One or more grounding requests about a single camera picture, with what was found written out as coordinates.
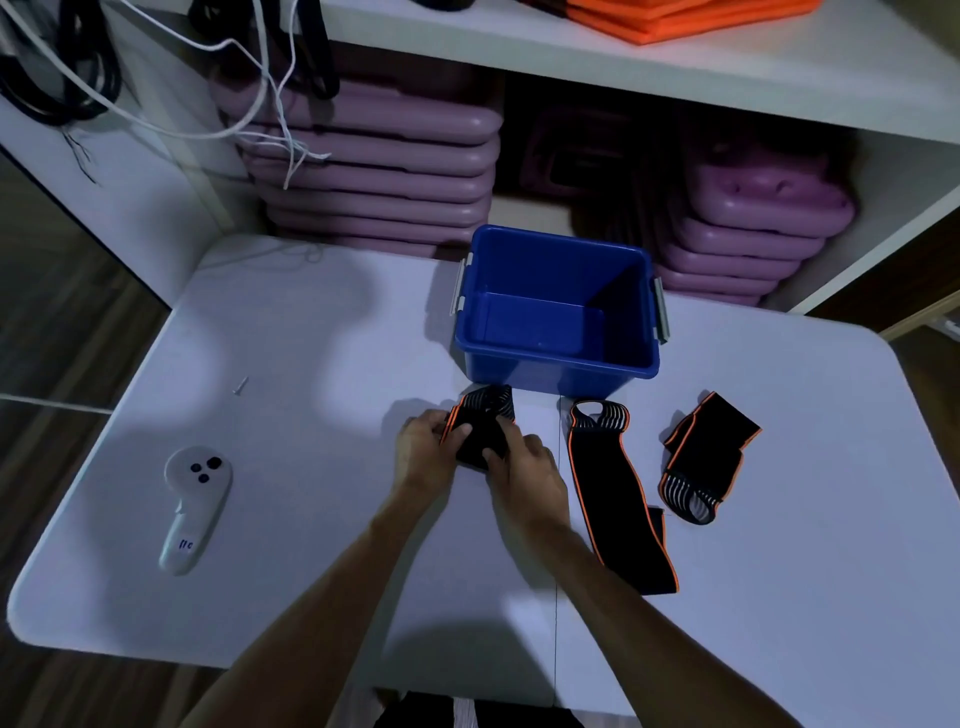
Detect person's left hand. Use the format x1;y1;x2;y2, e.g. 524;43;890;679
392;408;474;507

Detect person's right hand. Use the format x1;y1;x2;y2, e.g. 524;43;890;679
482;417;571;532

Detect black orange-trimmed wrist wrap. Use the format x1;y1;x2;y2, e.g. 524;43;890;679
439;384;519;474

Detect person's left forearm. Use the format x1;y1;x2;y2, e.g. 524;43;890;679
180;491;451;728

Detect person's right forearm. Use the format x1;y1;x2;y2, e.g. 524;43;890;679
517;513;804;728

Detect long flat black wrist wrap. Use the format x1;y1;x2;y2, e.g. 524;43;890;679
565;399;680;597

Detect blue plastic storage bin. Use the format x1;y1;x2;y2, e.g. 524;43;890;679
449;224;669;399

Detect bunched black wrist wrap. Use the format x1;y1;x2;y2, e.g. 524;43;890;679
658;390;763;526

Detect person's dark shorts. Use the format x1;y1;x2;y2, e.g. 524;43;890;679
373;690;586;728

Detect white handheld controller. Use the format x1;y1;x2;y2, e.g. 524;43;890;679
158;446;234;577

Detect tall stack of purple step platforms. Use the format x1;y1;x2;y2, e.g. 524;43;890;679
210;45;505;260

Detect upright purple step platform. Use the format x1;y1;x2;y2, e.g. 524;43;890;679
517;105;676;204

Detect short stack of purple step platforms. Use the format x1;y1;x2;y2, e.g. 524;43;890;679
652;123;858;307

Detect white shelf unit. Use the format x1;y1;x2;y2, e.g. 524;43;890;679
0;0;960;339

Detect stack of orange mats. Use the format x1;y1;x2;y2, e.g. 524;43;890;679
525;0;822;46

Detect white cord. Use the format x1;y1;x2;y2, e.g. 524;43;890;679
0;0;333;192

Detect black hanging straps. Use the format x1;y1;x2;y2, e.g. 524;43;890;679
187;0;342;101

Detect black coiled cables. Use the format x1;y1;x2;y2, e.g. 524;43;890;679
0;0;123;127

